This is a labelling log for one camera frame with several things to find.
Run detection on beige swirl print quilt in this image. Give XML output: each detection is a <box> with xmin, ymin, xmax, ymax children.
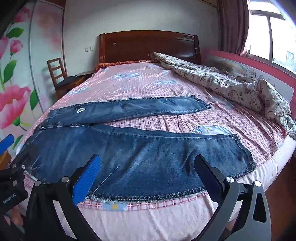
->
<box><xmin>150</xmin><ymin>52</ymin><xmax>296</xmax><ymax>139</ymax></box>

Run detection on blue denim pants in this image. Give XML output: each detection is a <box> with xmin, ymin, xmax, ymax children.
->
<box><xmin>17</xmin><ymin>95</ymin><xmax>257</xmax><ymax>202</ymax></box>

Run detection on dark red curtain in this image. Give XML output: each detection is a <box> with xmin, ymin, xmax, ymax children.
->
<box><xmin>217</xmin><ymin>0</ymin><xmax>253</xmax><ymax>56</ymax></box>

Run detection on window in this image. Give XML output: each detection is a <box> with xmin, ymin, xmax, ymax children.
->
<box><xmin>245</xmin><ymin>5</ymin><xmax>296</xmax><ymax>75</ymax></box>

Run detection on pink plaid bed sheet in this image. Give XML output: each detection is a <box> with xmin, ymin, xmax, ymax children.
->
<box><xmin>14</xmin><ymin>61</ymin><xmax>296</xmax><ymax>241</ymax></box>

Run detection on flower print wardrobe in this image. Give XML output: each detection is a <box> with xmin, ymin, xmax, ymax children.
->
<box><xmin>0</xmin><ymin>0</ymin><xmax>67</xmax><ymax>152</ymax></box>

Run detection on wooden chair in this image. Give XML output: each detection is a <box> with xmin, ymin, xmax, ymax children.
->
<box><xmin>47</xmin><ymin>57</ymin><xmax>88</xmax><ymax>100</ymax></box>

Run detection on pink cartoon bed board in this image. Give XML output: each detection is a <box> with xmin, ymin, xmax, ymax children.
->
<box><xmin>205</xmin><ymin>49</ymin><xmax>296</xmax><ymax>109</ymax></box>

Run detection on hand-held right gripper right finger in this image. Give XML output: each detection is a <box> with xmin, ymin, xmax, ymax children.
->
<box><xmin>192</xmin><ymin>154</ymin><xmax>272</xmax><ymax>241</ymax></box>

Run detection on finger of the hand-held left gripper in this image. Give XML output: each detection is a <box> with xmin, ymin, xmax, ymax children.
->
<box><xmin>0</xmin><ymin>135</ymin><xmax>15</xmax><ymax>154</ymax></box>
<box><xmin>9</xmin><ymin>146</ymin><xmax>38</xmax><ymax>177</ymax></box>

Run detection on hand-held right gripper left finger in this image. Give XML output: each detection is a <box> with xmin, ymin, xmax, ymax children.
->
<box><xmin>24</xmin><ymin>153</ymin><xmax>103</xmax><ymax>241</ymax></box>

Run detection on dark wooden headboard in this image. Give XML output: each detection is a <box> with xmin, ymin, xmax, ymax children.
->
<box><xmin>99</xmin><ymin>30</ymin><xmax>201</xmax><ymax>66</ymax></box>

